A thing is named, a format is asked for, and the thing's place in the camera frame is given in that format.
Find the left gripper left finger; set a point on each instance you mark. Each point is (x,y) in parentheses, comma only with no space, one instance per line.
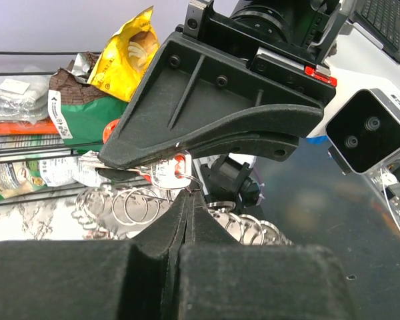
(94,279)

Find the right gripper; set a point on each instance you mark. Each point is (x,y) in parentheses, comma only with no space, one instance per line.
(196,98)

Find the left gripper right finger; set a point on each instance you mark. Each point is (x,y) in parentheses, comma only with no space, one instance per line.
(218,278)

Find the grey curved keyring holder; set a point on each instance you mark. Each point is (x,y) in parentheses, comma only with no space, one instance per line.
(122,211)

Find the small red key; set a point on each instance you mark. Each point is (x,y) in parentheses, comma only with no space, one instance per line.
(166,171)

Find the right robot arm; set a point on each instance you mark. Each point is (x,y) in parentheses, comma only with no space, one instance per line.
(240,176)

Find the yellow chips bag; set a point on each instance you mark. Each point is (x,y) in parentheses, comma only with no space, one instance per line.
(126,57)

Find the dark green snack bag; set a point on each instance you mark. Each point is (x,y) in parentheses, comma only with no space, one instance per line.
(79,111)

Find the green snack packet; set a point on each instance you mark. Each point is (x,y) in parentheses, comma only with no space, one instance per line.
(30,163)

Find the orange snack packet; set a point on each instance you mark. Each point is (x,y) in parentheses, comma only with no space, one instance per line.
(43,127)

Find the clear snack packet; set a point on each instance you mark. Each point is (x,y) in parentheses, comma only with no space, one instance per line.
(24,98)

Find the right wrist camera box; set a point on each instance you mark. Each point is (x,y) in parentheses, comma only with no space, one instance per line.
(365,133)

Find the black wire basket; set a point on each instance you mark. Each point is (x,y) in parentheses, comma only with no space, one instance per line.
(48,120)

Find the aluminium frame profile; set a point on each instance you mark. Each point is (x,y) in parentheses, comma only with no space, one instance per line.
(388,184)

